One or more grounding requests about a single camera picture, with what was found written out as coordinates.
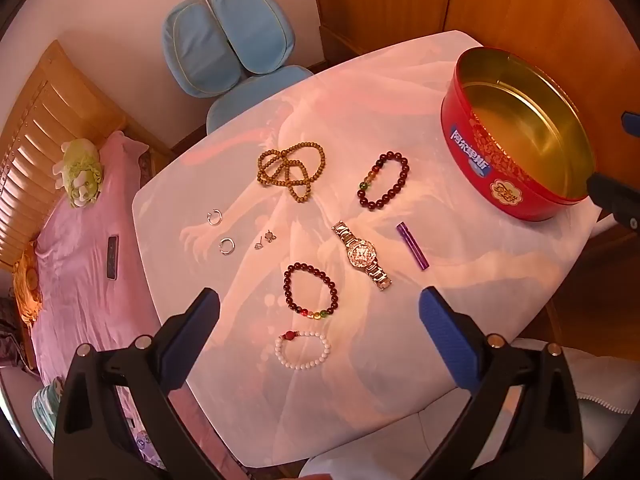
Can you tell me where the black phone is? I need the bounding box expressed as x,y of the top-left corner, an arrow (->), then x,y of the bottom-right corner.
106,234 -> 120,281

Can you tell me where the dark red bead bracelet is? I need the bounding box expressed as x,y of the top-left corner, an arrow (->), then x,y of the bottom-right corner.
357,152 -> 410,209
283,261 -> 338,320

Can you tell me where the round red cookie tin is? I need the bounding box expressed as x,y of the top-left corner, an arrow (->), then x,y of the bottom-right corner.
440,46 -> 597,222

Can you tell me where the green plush toy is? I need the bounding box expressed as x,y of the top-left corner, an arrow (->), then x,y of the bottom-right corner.
52,139 -> 105,210

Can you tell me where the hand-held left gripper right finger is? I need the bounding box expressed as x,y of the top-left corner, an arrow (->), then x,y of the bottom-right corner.
417,286 -> 586,480

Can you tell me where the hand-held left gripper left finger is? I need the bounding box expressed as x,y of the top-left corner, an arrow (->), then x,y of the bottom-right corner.
52,287 -> 236,480

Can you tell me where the purple metal tube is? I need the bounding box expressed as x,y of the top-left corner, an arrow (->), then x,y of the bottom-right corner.
396,222 -> 430,272

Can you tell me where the silver rhinestone wristwatch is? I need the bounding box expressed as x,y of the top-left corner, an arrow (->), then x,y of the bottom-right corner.
332,220 -> 393,292

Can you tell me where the wooden bead necklace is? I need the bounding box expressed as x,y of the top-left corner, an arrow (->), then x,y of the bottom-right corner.
257,141 -> 326,206

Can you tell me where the teal striped cloth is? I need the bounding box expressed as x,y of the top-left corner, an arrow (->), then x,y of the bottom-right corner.
31,376 -> 67,442

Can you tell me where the white zippered cover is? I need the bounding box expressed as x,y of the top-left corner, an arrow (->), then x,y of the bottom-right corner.
515,337 -> 623,480

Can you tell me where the white bead bracelet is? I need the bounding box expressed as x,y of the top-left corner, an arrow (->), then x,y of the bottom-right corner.
274,330 -> 332,372

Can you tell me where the light blue desk chair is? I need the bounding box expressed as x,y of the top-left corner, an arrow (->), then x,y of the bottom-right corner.
161,0 -> 315,135

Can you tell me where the pink bed blanket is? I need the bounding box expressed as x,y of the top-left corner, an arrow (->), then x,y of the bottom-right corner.
27,130 -> 236,480

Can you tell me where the orange plush pillow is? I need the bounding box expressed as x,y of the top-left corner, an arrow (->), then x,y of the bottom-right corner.
12,241 -> 45,332

